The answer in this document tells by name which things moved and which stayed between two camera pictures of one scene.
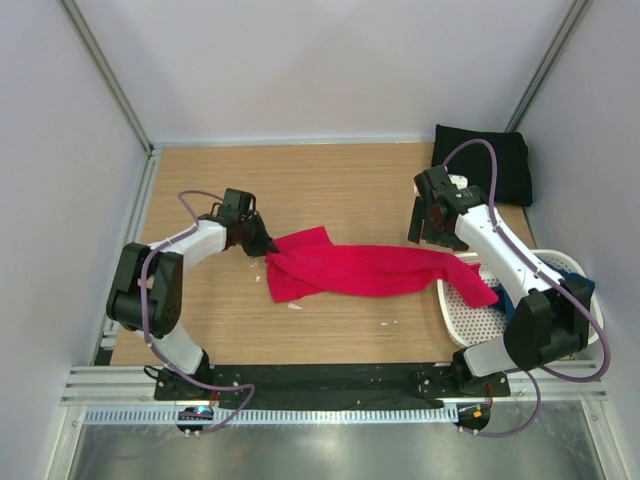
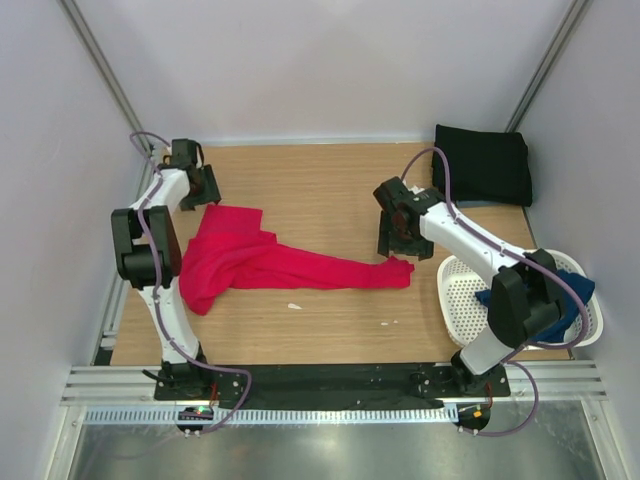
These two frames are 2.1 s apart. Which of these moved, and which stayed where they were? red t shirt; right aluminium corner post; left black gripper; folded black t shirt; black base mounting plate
Moved: red t shirt; left black gripper
Stayed: black base mounting plate; folded black t shirt; right aluminium corner post
